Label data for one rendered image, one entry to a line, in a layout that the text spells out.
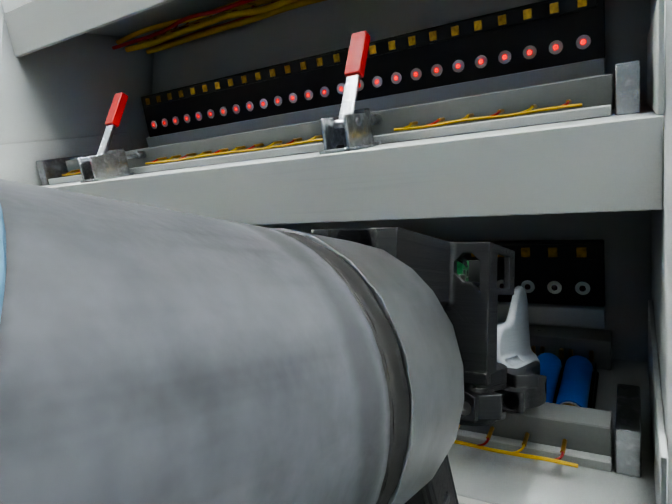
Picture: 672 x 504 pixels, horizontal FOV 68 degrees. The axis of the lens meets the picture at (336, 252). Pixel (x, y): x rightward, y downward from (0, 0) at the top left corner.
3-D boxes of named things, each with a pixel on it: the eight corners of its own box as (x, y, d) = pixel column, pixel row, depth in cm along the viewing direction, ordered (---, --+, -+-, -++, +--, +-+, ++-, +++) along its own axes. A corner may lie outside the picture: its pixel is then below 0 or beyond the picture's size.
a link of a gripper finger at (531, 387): (566, 364, 29) (511, 384, 22) (566, 392, 28) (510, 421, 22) (486, 354, 31) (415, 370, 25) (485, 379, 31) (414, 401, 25)
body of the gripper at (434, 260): (524, 252, 26) (451, 224, 16) (521, 418, 26) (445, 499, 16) (391, 252, 30) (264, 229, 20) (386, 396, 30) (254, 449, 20)
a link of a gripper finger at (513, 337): (564, 287, 33) (515, 284, 26) (563, 378, 33) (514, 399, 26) (517, 286, 35) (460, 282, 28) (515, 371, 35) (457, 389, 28)
